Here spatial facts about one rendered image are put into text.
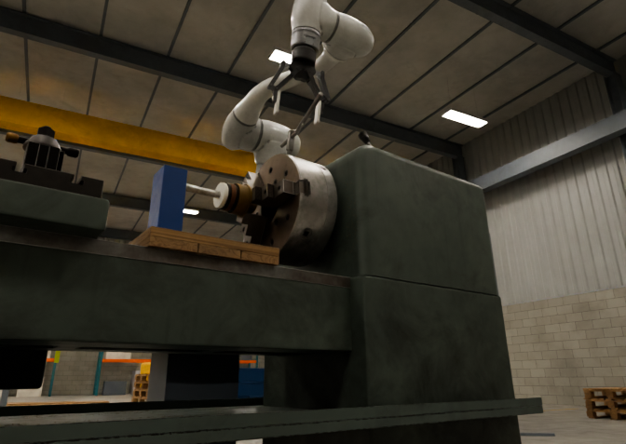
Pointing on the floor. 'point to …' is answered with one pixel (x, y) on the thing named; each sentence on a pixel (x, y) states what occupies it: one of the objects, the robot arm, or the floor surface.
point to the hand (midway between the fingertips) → (296, 114)
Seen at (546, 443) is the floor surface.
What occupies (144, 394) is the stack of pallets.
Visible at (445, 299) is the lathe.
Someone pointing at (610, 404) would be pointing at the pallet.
